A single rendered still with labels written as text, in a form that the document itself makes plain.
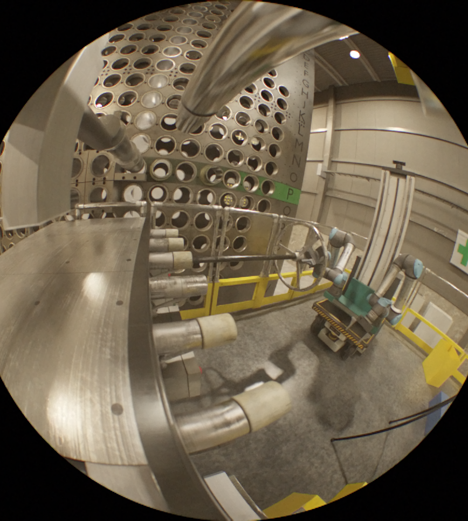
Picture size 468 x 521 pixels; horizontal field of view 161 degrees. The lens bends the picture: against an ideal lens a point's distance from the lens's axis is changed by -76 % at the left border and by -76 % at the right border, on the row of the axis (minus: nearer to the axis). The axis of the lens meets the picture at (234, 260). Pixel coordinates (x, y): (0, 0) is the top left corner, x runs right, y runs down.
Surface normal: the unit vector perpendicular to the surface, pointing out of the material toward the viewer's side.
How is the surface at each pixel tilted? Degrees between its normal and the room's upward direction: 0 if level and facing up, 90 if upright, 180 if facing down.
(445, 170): 90
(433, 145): 90
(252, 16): 139
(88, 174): 90
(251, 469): 0
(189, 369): 0
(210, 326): 19
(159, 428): 0
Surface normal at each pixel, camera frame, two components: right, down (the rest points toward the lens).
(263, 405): 0.25, -0.82
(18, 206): 0.44, 0.40
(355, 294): -0.89, 0.03
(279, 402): 0.34, -0.64
